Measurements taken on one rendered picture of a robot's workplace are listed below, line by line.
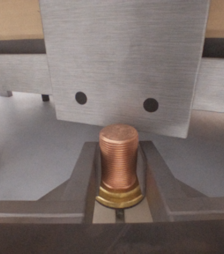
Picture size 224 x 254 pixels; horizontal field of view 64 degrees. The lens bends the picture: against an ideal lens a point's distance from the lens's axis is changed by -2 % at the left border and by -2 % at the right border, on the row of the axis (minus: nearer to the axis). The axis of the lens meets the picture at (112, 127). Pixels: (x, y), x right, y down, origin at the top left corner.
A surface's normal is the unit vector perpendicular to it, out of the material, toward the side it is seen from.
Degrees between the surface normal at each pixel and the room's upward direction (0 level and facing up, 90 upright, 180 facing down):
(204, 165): 180
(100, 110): 90
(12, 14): 90
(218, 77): 90
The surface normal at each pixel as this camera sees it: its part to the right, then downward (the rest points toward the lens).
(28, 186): -0.02, -0.89
